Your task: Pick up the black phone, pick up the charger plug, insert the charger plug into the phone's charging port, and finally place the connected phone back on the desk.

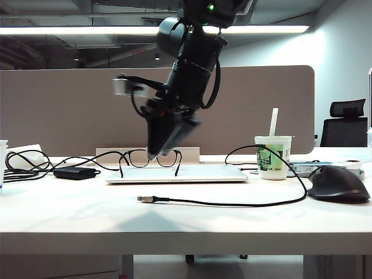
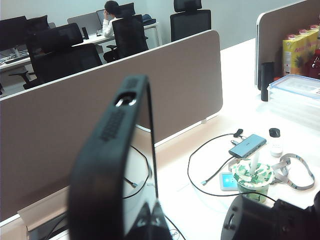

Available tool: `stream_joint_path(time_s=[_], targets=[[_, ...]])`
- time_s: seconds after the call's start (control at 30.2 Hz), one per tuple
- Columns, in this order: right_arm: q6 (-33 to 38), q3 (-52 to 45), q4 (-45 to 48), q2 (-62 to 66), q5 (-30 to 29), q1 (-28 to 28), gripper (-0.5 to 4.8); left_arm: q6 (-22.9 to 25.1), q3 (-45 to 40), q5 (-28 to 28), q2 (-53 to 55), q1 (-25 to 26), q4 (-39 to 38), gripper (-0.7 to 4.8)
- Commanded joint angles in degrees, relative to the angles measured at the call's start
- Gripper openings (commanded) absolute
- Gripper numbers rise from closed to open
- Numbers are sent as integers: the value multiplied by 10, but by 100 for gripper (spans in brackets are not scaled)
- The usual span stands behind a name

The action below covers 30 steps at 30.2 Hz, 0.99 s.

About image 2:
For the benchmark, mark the seated person white shirt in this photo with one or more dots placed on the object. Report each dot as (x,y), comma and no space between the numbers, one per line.
(108,25)

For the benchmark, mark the red drink bottle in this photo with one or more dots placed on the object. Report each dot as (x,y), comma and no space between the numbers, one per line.
(315,65)

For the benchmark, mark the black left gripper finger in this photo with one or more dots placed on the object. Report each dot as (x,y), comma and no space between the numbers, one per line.
(160,230)

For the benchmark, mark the grey desk partition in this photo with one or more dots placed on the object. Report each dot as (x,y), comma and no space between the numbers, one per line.
(82,21)

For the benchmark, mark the blue-grey USB hub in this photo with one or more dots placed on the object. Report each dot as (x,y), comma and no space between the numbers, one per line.
(247,146)

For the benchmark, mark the yellow juice carton pack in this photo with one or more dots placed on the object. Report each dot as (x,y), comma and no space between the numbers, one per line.
(297,55)

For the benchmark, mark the black smartphone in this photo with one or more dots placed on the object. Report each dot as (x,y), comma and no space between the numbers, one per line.
(100,162)

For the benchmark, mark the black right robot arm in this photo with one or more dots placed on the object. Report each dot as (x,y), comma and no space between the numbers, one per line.
(250,220)

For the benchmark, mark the black mesh office chair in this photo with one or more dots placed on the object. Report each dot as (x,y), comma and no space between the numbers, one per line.
(62,35)
(190,25)
(70,62)
(130,35)

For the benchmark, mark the small white bottle black cap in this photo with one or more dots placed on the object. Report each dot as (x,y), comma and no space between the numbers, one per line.
(276,147)

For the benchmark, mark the brown desk partition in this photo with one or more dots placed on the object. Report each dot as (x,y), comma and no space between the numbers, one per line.
(280,25)
(62,125)

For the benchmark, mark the white drinking straw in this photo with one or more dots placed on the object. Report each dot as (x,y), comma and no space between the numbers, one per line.
(255,162)

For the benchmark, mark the black computer monitor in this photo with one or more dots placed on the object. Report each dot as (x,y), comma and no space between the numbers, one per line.
(12,32)

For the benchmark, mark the clear plastic food container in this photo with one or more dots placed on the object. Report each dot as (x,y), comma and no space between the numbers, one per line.
(295,90)

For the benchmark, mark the white drink cup green label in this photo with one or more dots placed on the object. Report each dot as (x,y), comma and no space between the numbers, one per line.
(262,172)

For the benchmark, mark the white office desk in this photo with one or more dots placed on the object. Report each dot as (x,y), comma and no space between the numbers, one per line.
(95,38)

